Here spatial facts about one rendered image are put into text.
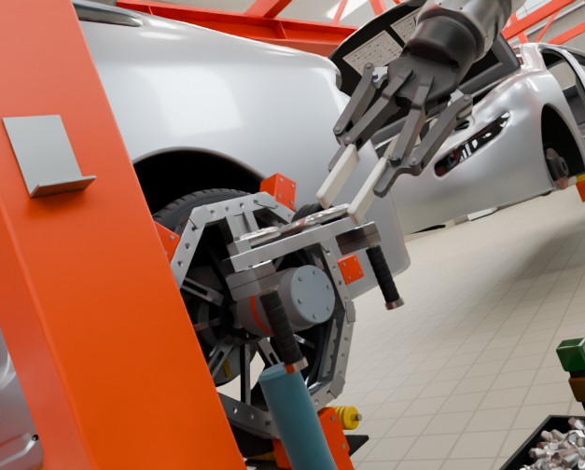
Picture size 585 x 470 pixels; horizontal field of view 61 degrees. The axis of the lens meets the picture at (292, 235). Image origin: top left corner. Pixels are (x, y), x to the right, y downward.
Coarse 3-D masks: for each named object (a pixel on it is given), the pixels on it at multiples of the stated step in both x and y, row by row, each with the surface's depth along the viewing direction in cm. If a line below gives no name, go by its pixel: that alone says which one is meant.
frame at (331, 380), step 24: (264, 192) 125; (192, 216) 108; (216, 216) 113; (264, 216) 128; (288, 216) 129; (192, 240) 107; (312, 264) 136; (336, 264) 135; (336, 288) 132; (336, 312) 134; (336, 336) 129; (336, 360) 125; (336, 384) 122; (240, 408) 103; (264, 432) 105
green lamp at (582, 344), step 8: (560, 344) 78; (568, 344) 76; (576, 344) 75; (584, 344) 75; (560, 352) 76; (568, 352) 75; (576, 352) 75; (584, 352) 74; (560, 360) 77; (568, 360) 76; (576, 360) 75; (584, 360) 74; (568, 368) 76; (576, 368) 75; (584, 368) 74
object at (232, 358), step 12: (192, 276) 134; (204, 276) 136; (192, 288) 133; (216, 288) 138; (192, 300) 132; (192, 312) 129; (204, 312) 127; (192, 324) 128; (240, 324) 134; (204, 336) 126; (204, 348) 130; (252, 348) 140; (228, 360) 134
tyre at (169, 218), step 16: (208, 192) 124; (224, 192) 127; (240, 192) 131; (176, 208) 116; (192, 208) 119; (160, 224) 112; (176, 224) 115; (304, 256) 140; (240, 432) 110; (240, 448) 109; (256, 448) 112; (272, 448) 115
